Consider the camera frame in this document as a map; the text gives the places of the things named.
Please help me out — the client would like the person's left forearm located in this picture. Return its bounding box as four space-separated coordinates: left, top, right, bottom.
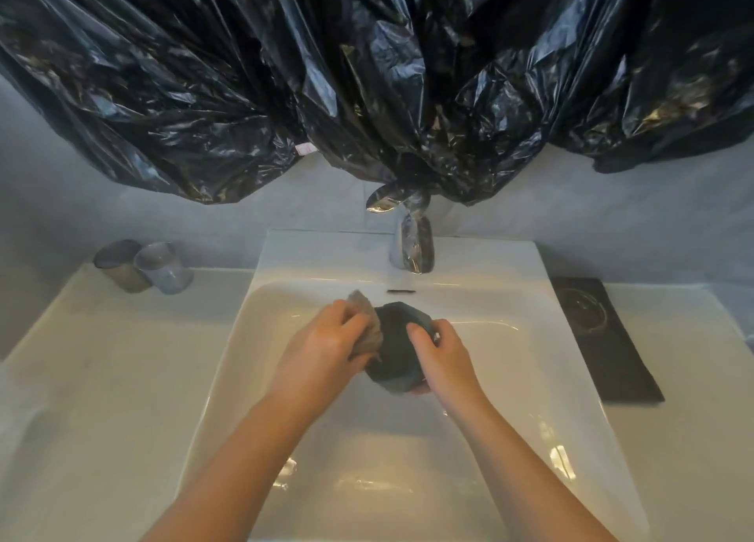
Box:
141 381 345 542

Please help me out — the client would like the grey cleaning cloth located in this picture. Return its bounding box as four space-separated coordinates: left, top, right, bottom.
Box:
346 290 385 367

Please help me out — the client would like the white ceramic sink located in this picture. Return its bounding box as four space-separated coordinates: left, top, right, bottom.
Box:
177 229 652 542

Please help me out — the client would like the clear glass tumbler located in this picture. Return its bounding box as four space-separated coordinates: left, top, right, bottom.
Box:
133 242 195 295

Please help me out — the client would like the black rectangular tray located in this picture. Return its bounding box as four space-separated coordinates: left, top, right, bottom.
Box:
551 276 666 405

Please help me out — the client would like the chrome faucet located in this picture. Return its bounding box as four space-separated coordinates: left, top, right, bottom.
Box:
365 183 437 275

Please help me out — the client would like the person's right forearm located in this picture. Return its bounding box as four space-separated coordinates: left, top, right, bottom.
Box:
439 396 619 542

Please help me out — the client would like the dark smoky glass tumbler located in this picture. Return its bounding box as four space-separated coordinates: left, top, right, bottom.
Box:
93 239 153 294

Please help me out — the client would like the black plastic sheet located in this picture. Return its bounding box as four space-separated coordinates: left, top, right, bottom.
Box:
0 0 754 207

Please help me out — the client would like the clear round dish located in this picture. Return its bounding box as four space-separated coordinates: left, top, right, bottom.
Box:
556 287 608 332

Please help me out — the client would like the person's left hand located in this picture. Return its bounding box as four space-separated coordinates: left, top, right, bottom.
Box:
272 299 382 412

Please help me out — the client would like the dark teal faceted cup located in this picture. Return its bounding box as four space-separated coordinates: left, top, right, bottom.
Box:
364 301 441 396

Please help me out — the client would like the person's right hand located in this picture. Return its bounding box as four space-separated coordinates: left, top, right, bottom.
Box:
406 319 494 416

